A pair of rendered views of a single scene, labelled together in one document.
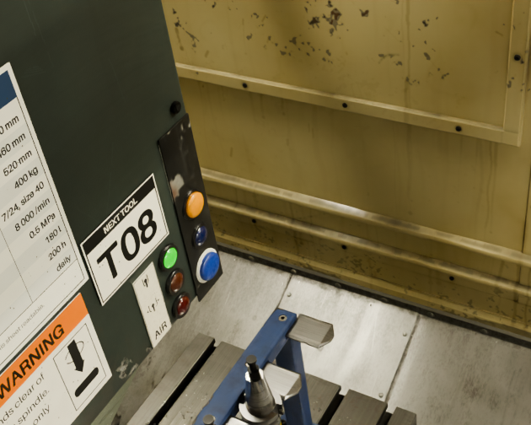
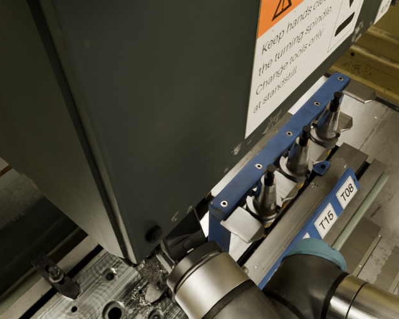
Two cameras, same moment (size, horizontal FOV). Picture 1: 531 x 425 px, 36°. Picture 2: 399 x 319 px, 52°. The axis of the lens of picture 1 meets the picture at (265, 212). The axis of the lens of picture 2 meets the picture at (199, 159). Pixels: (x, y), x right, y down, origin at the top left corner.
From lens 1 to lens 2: 0.47 m
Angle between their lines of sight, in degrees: 13
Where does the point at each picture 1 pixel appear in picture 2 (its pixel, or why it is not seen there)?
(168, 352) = not seen: hidden behind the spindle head
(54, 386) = (335, 7)
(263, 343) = (327, 92)
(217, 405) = (293, 125)
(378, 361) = (355, 131)
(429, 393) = (385, 156)
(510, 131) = not seen: outside the picture
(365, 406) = (353, 154)
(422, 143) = not seen: outside the picture
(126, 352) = (367, 13)
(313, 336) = (361, 95)
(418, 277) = (398, 82)
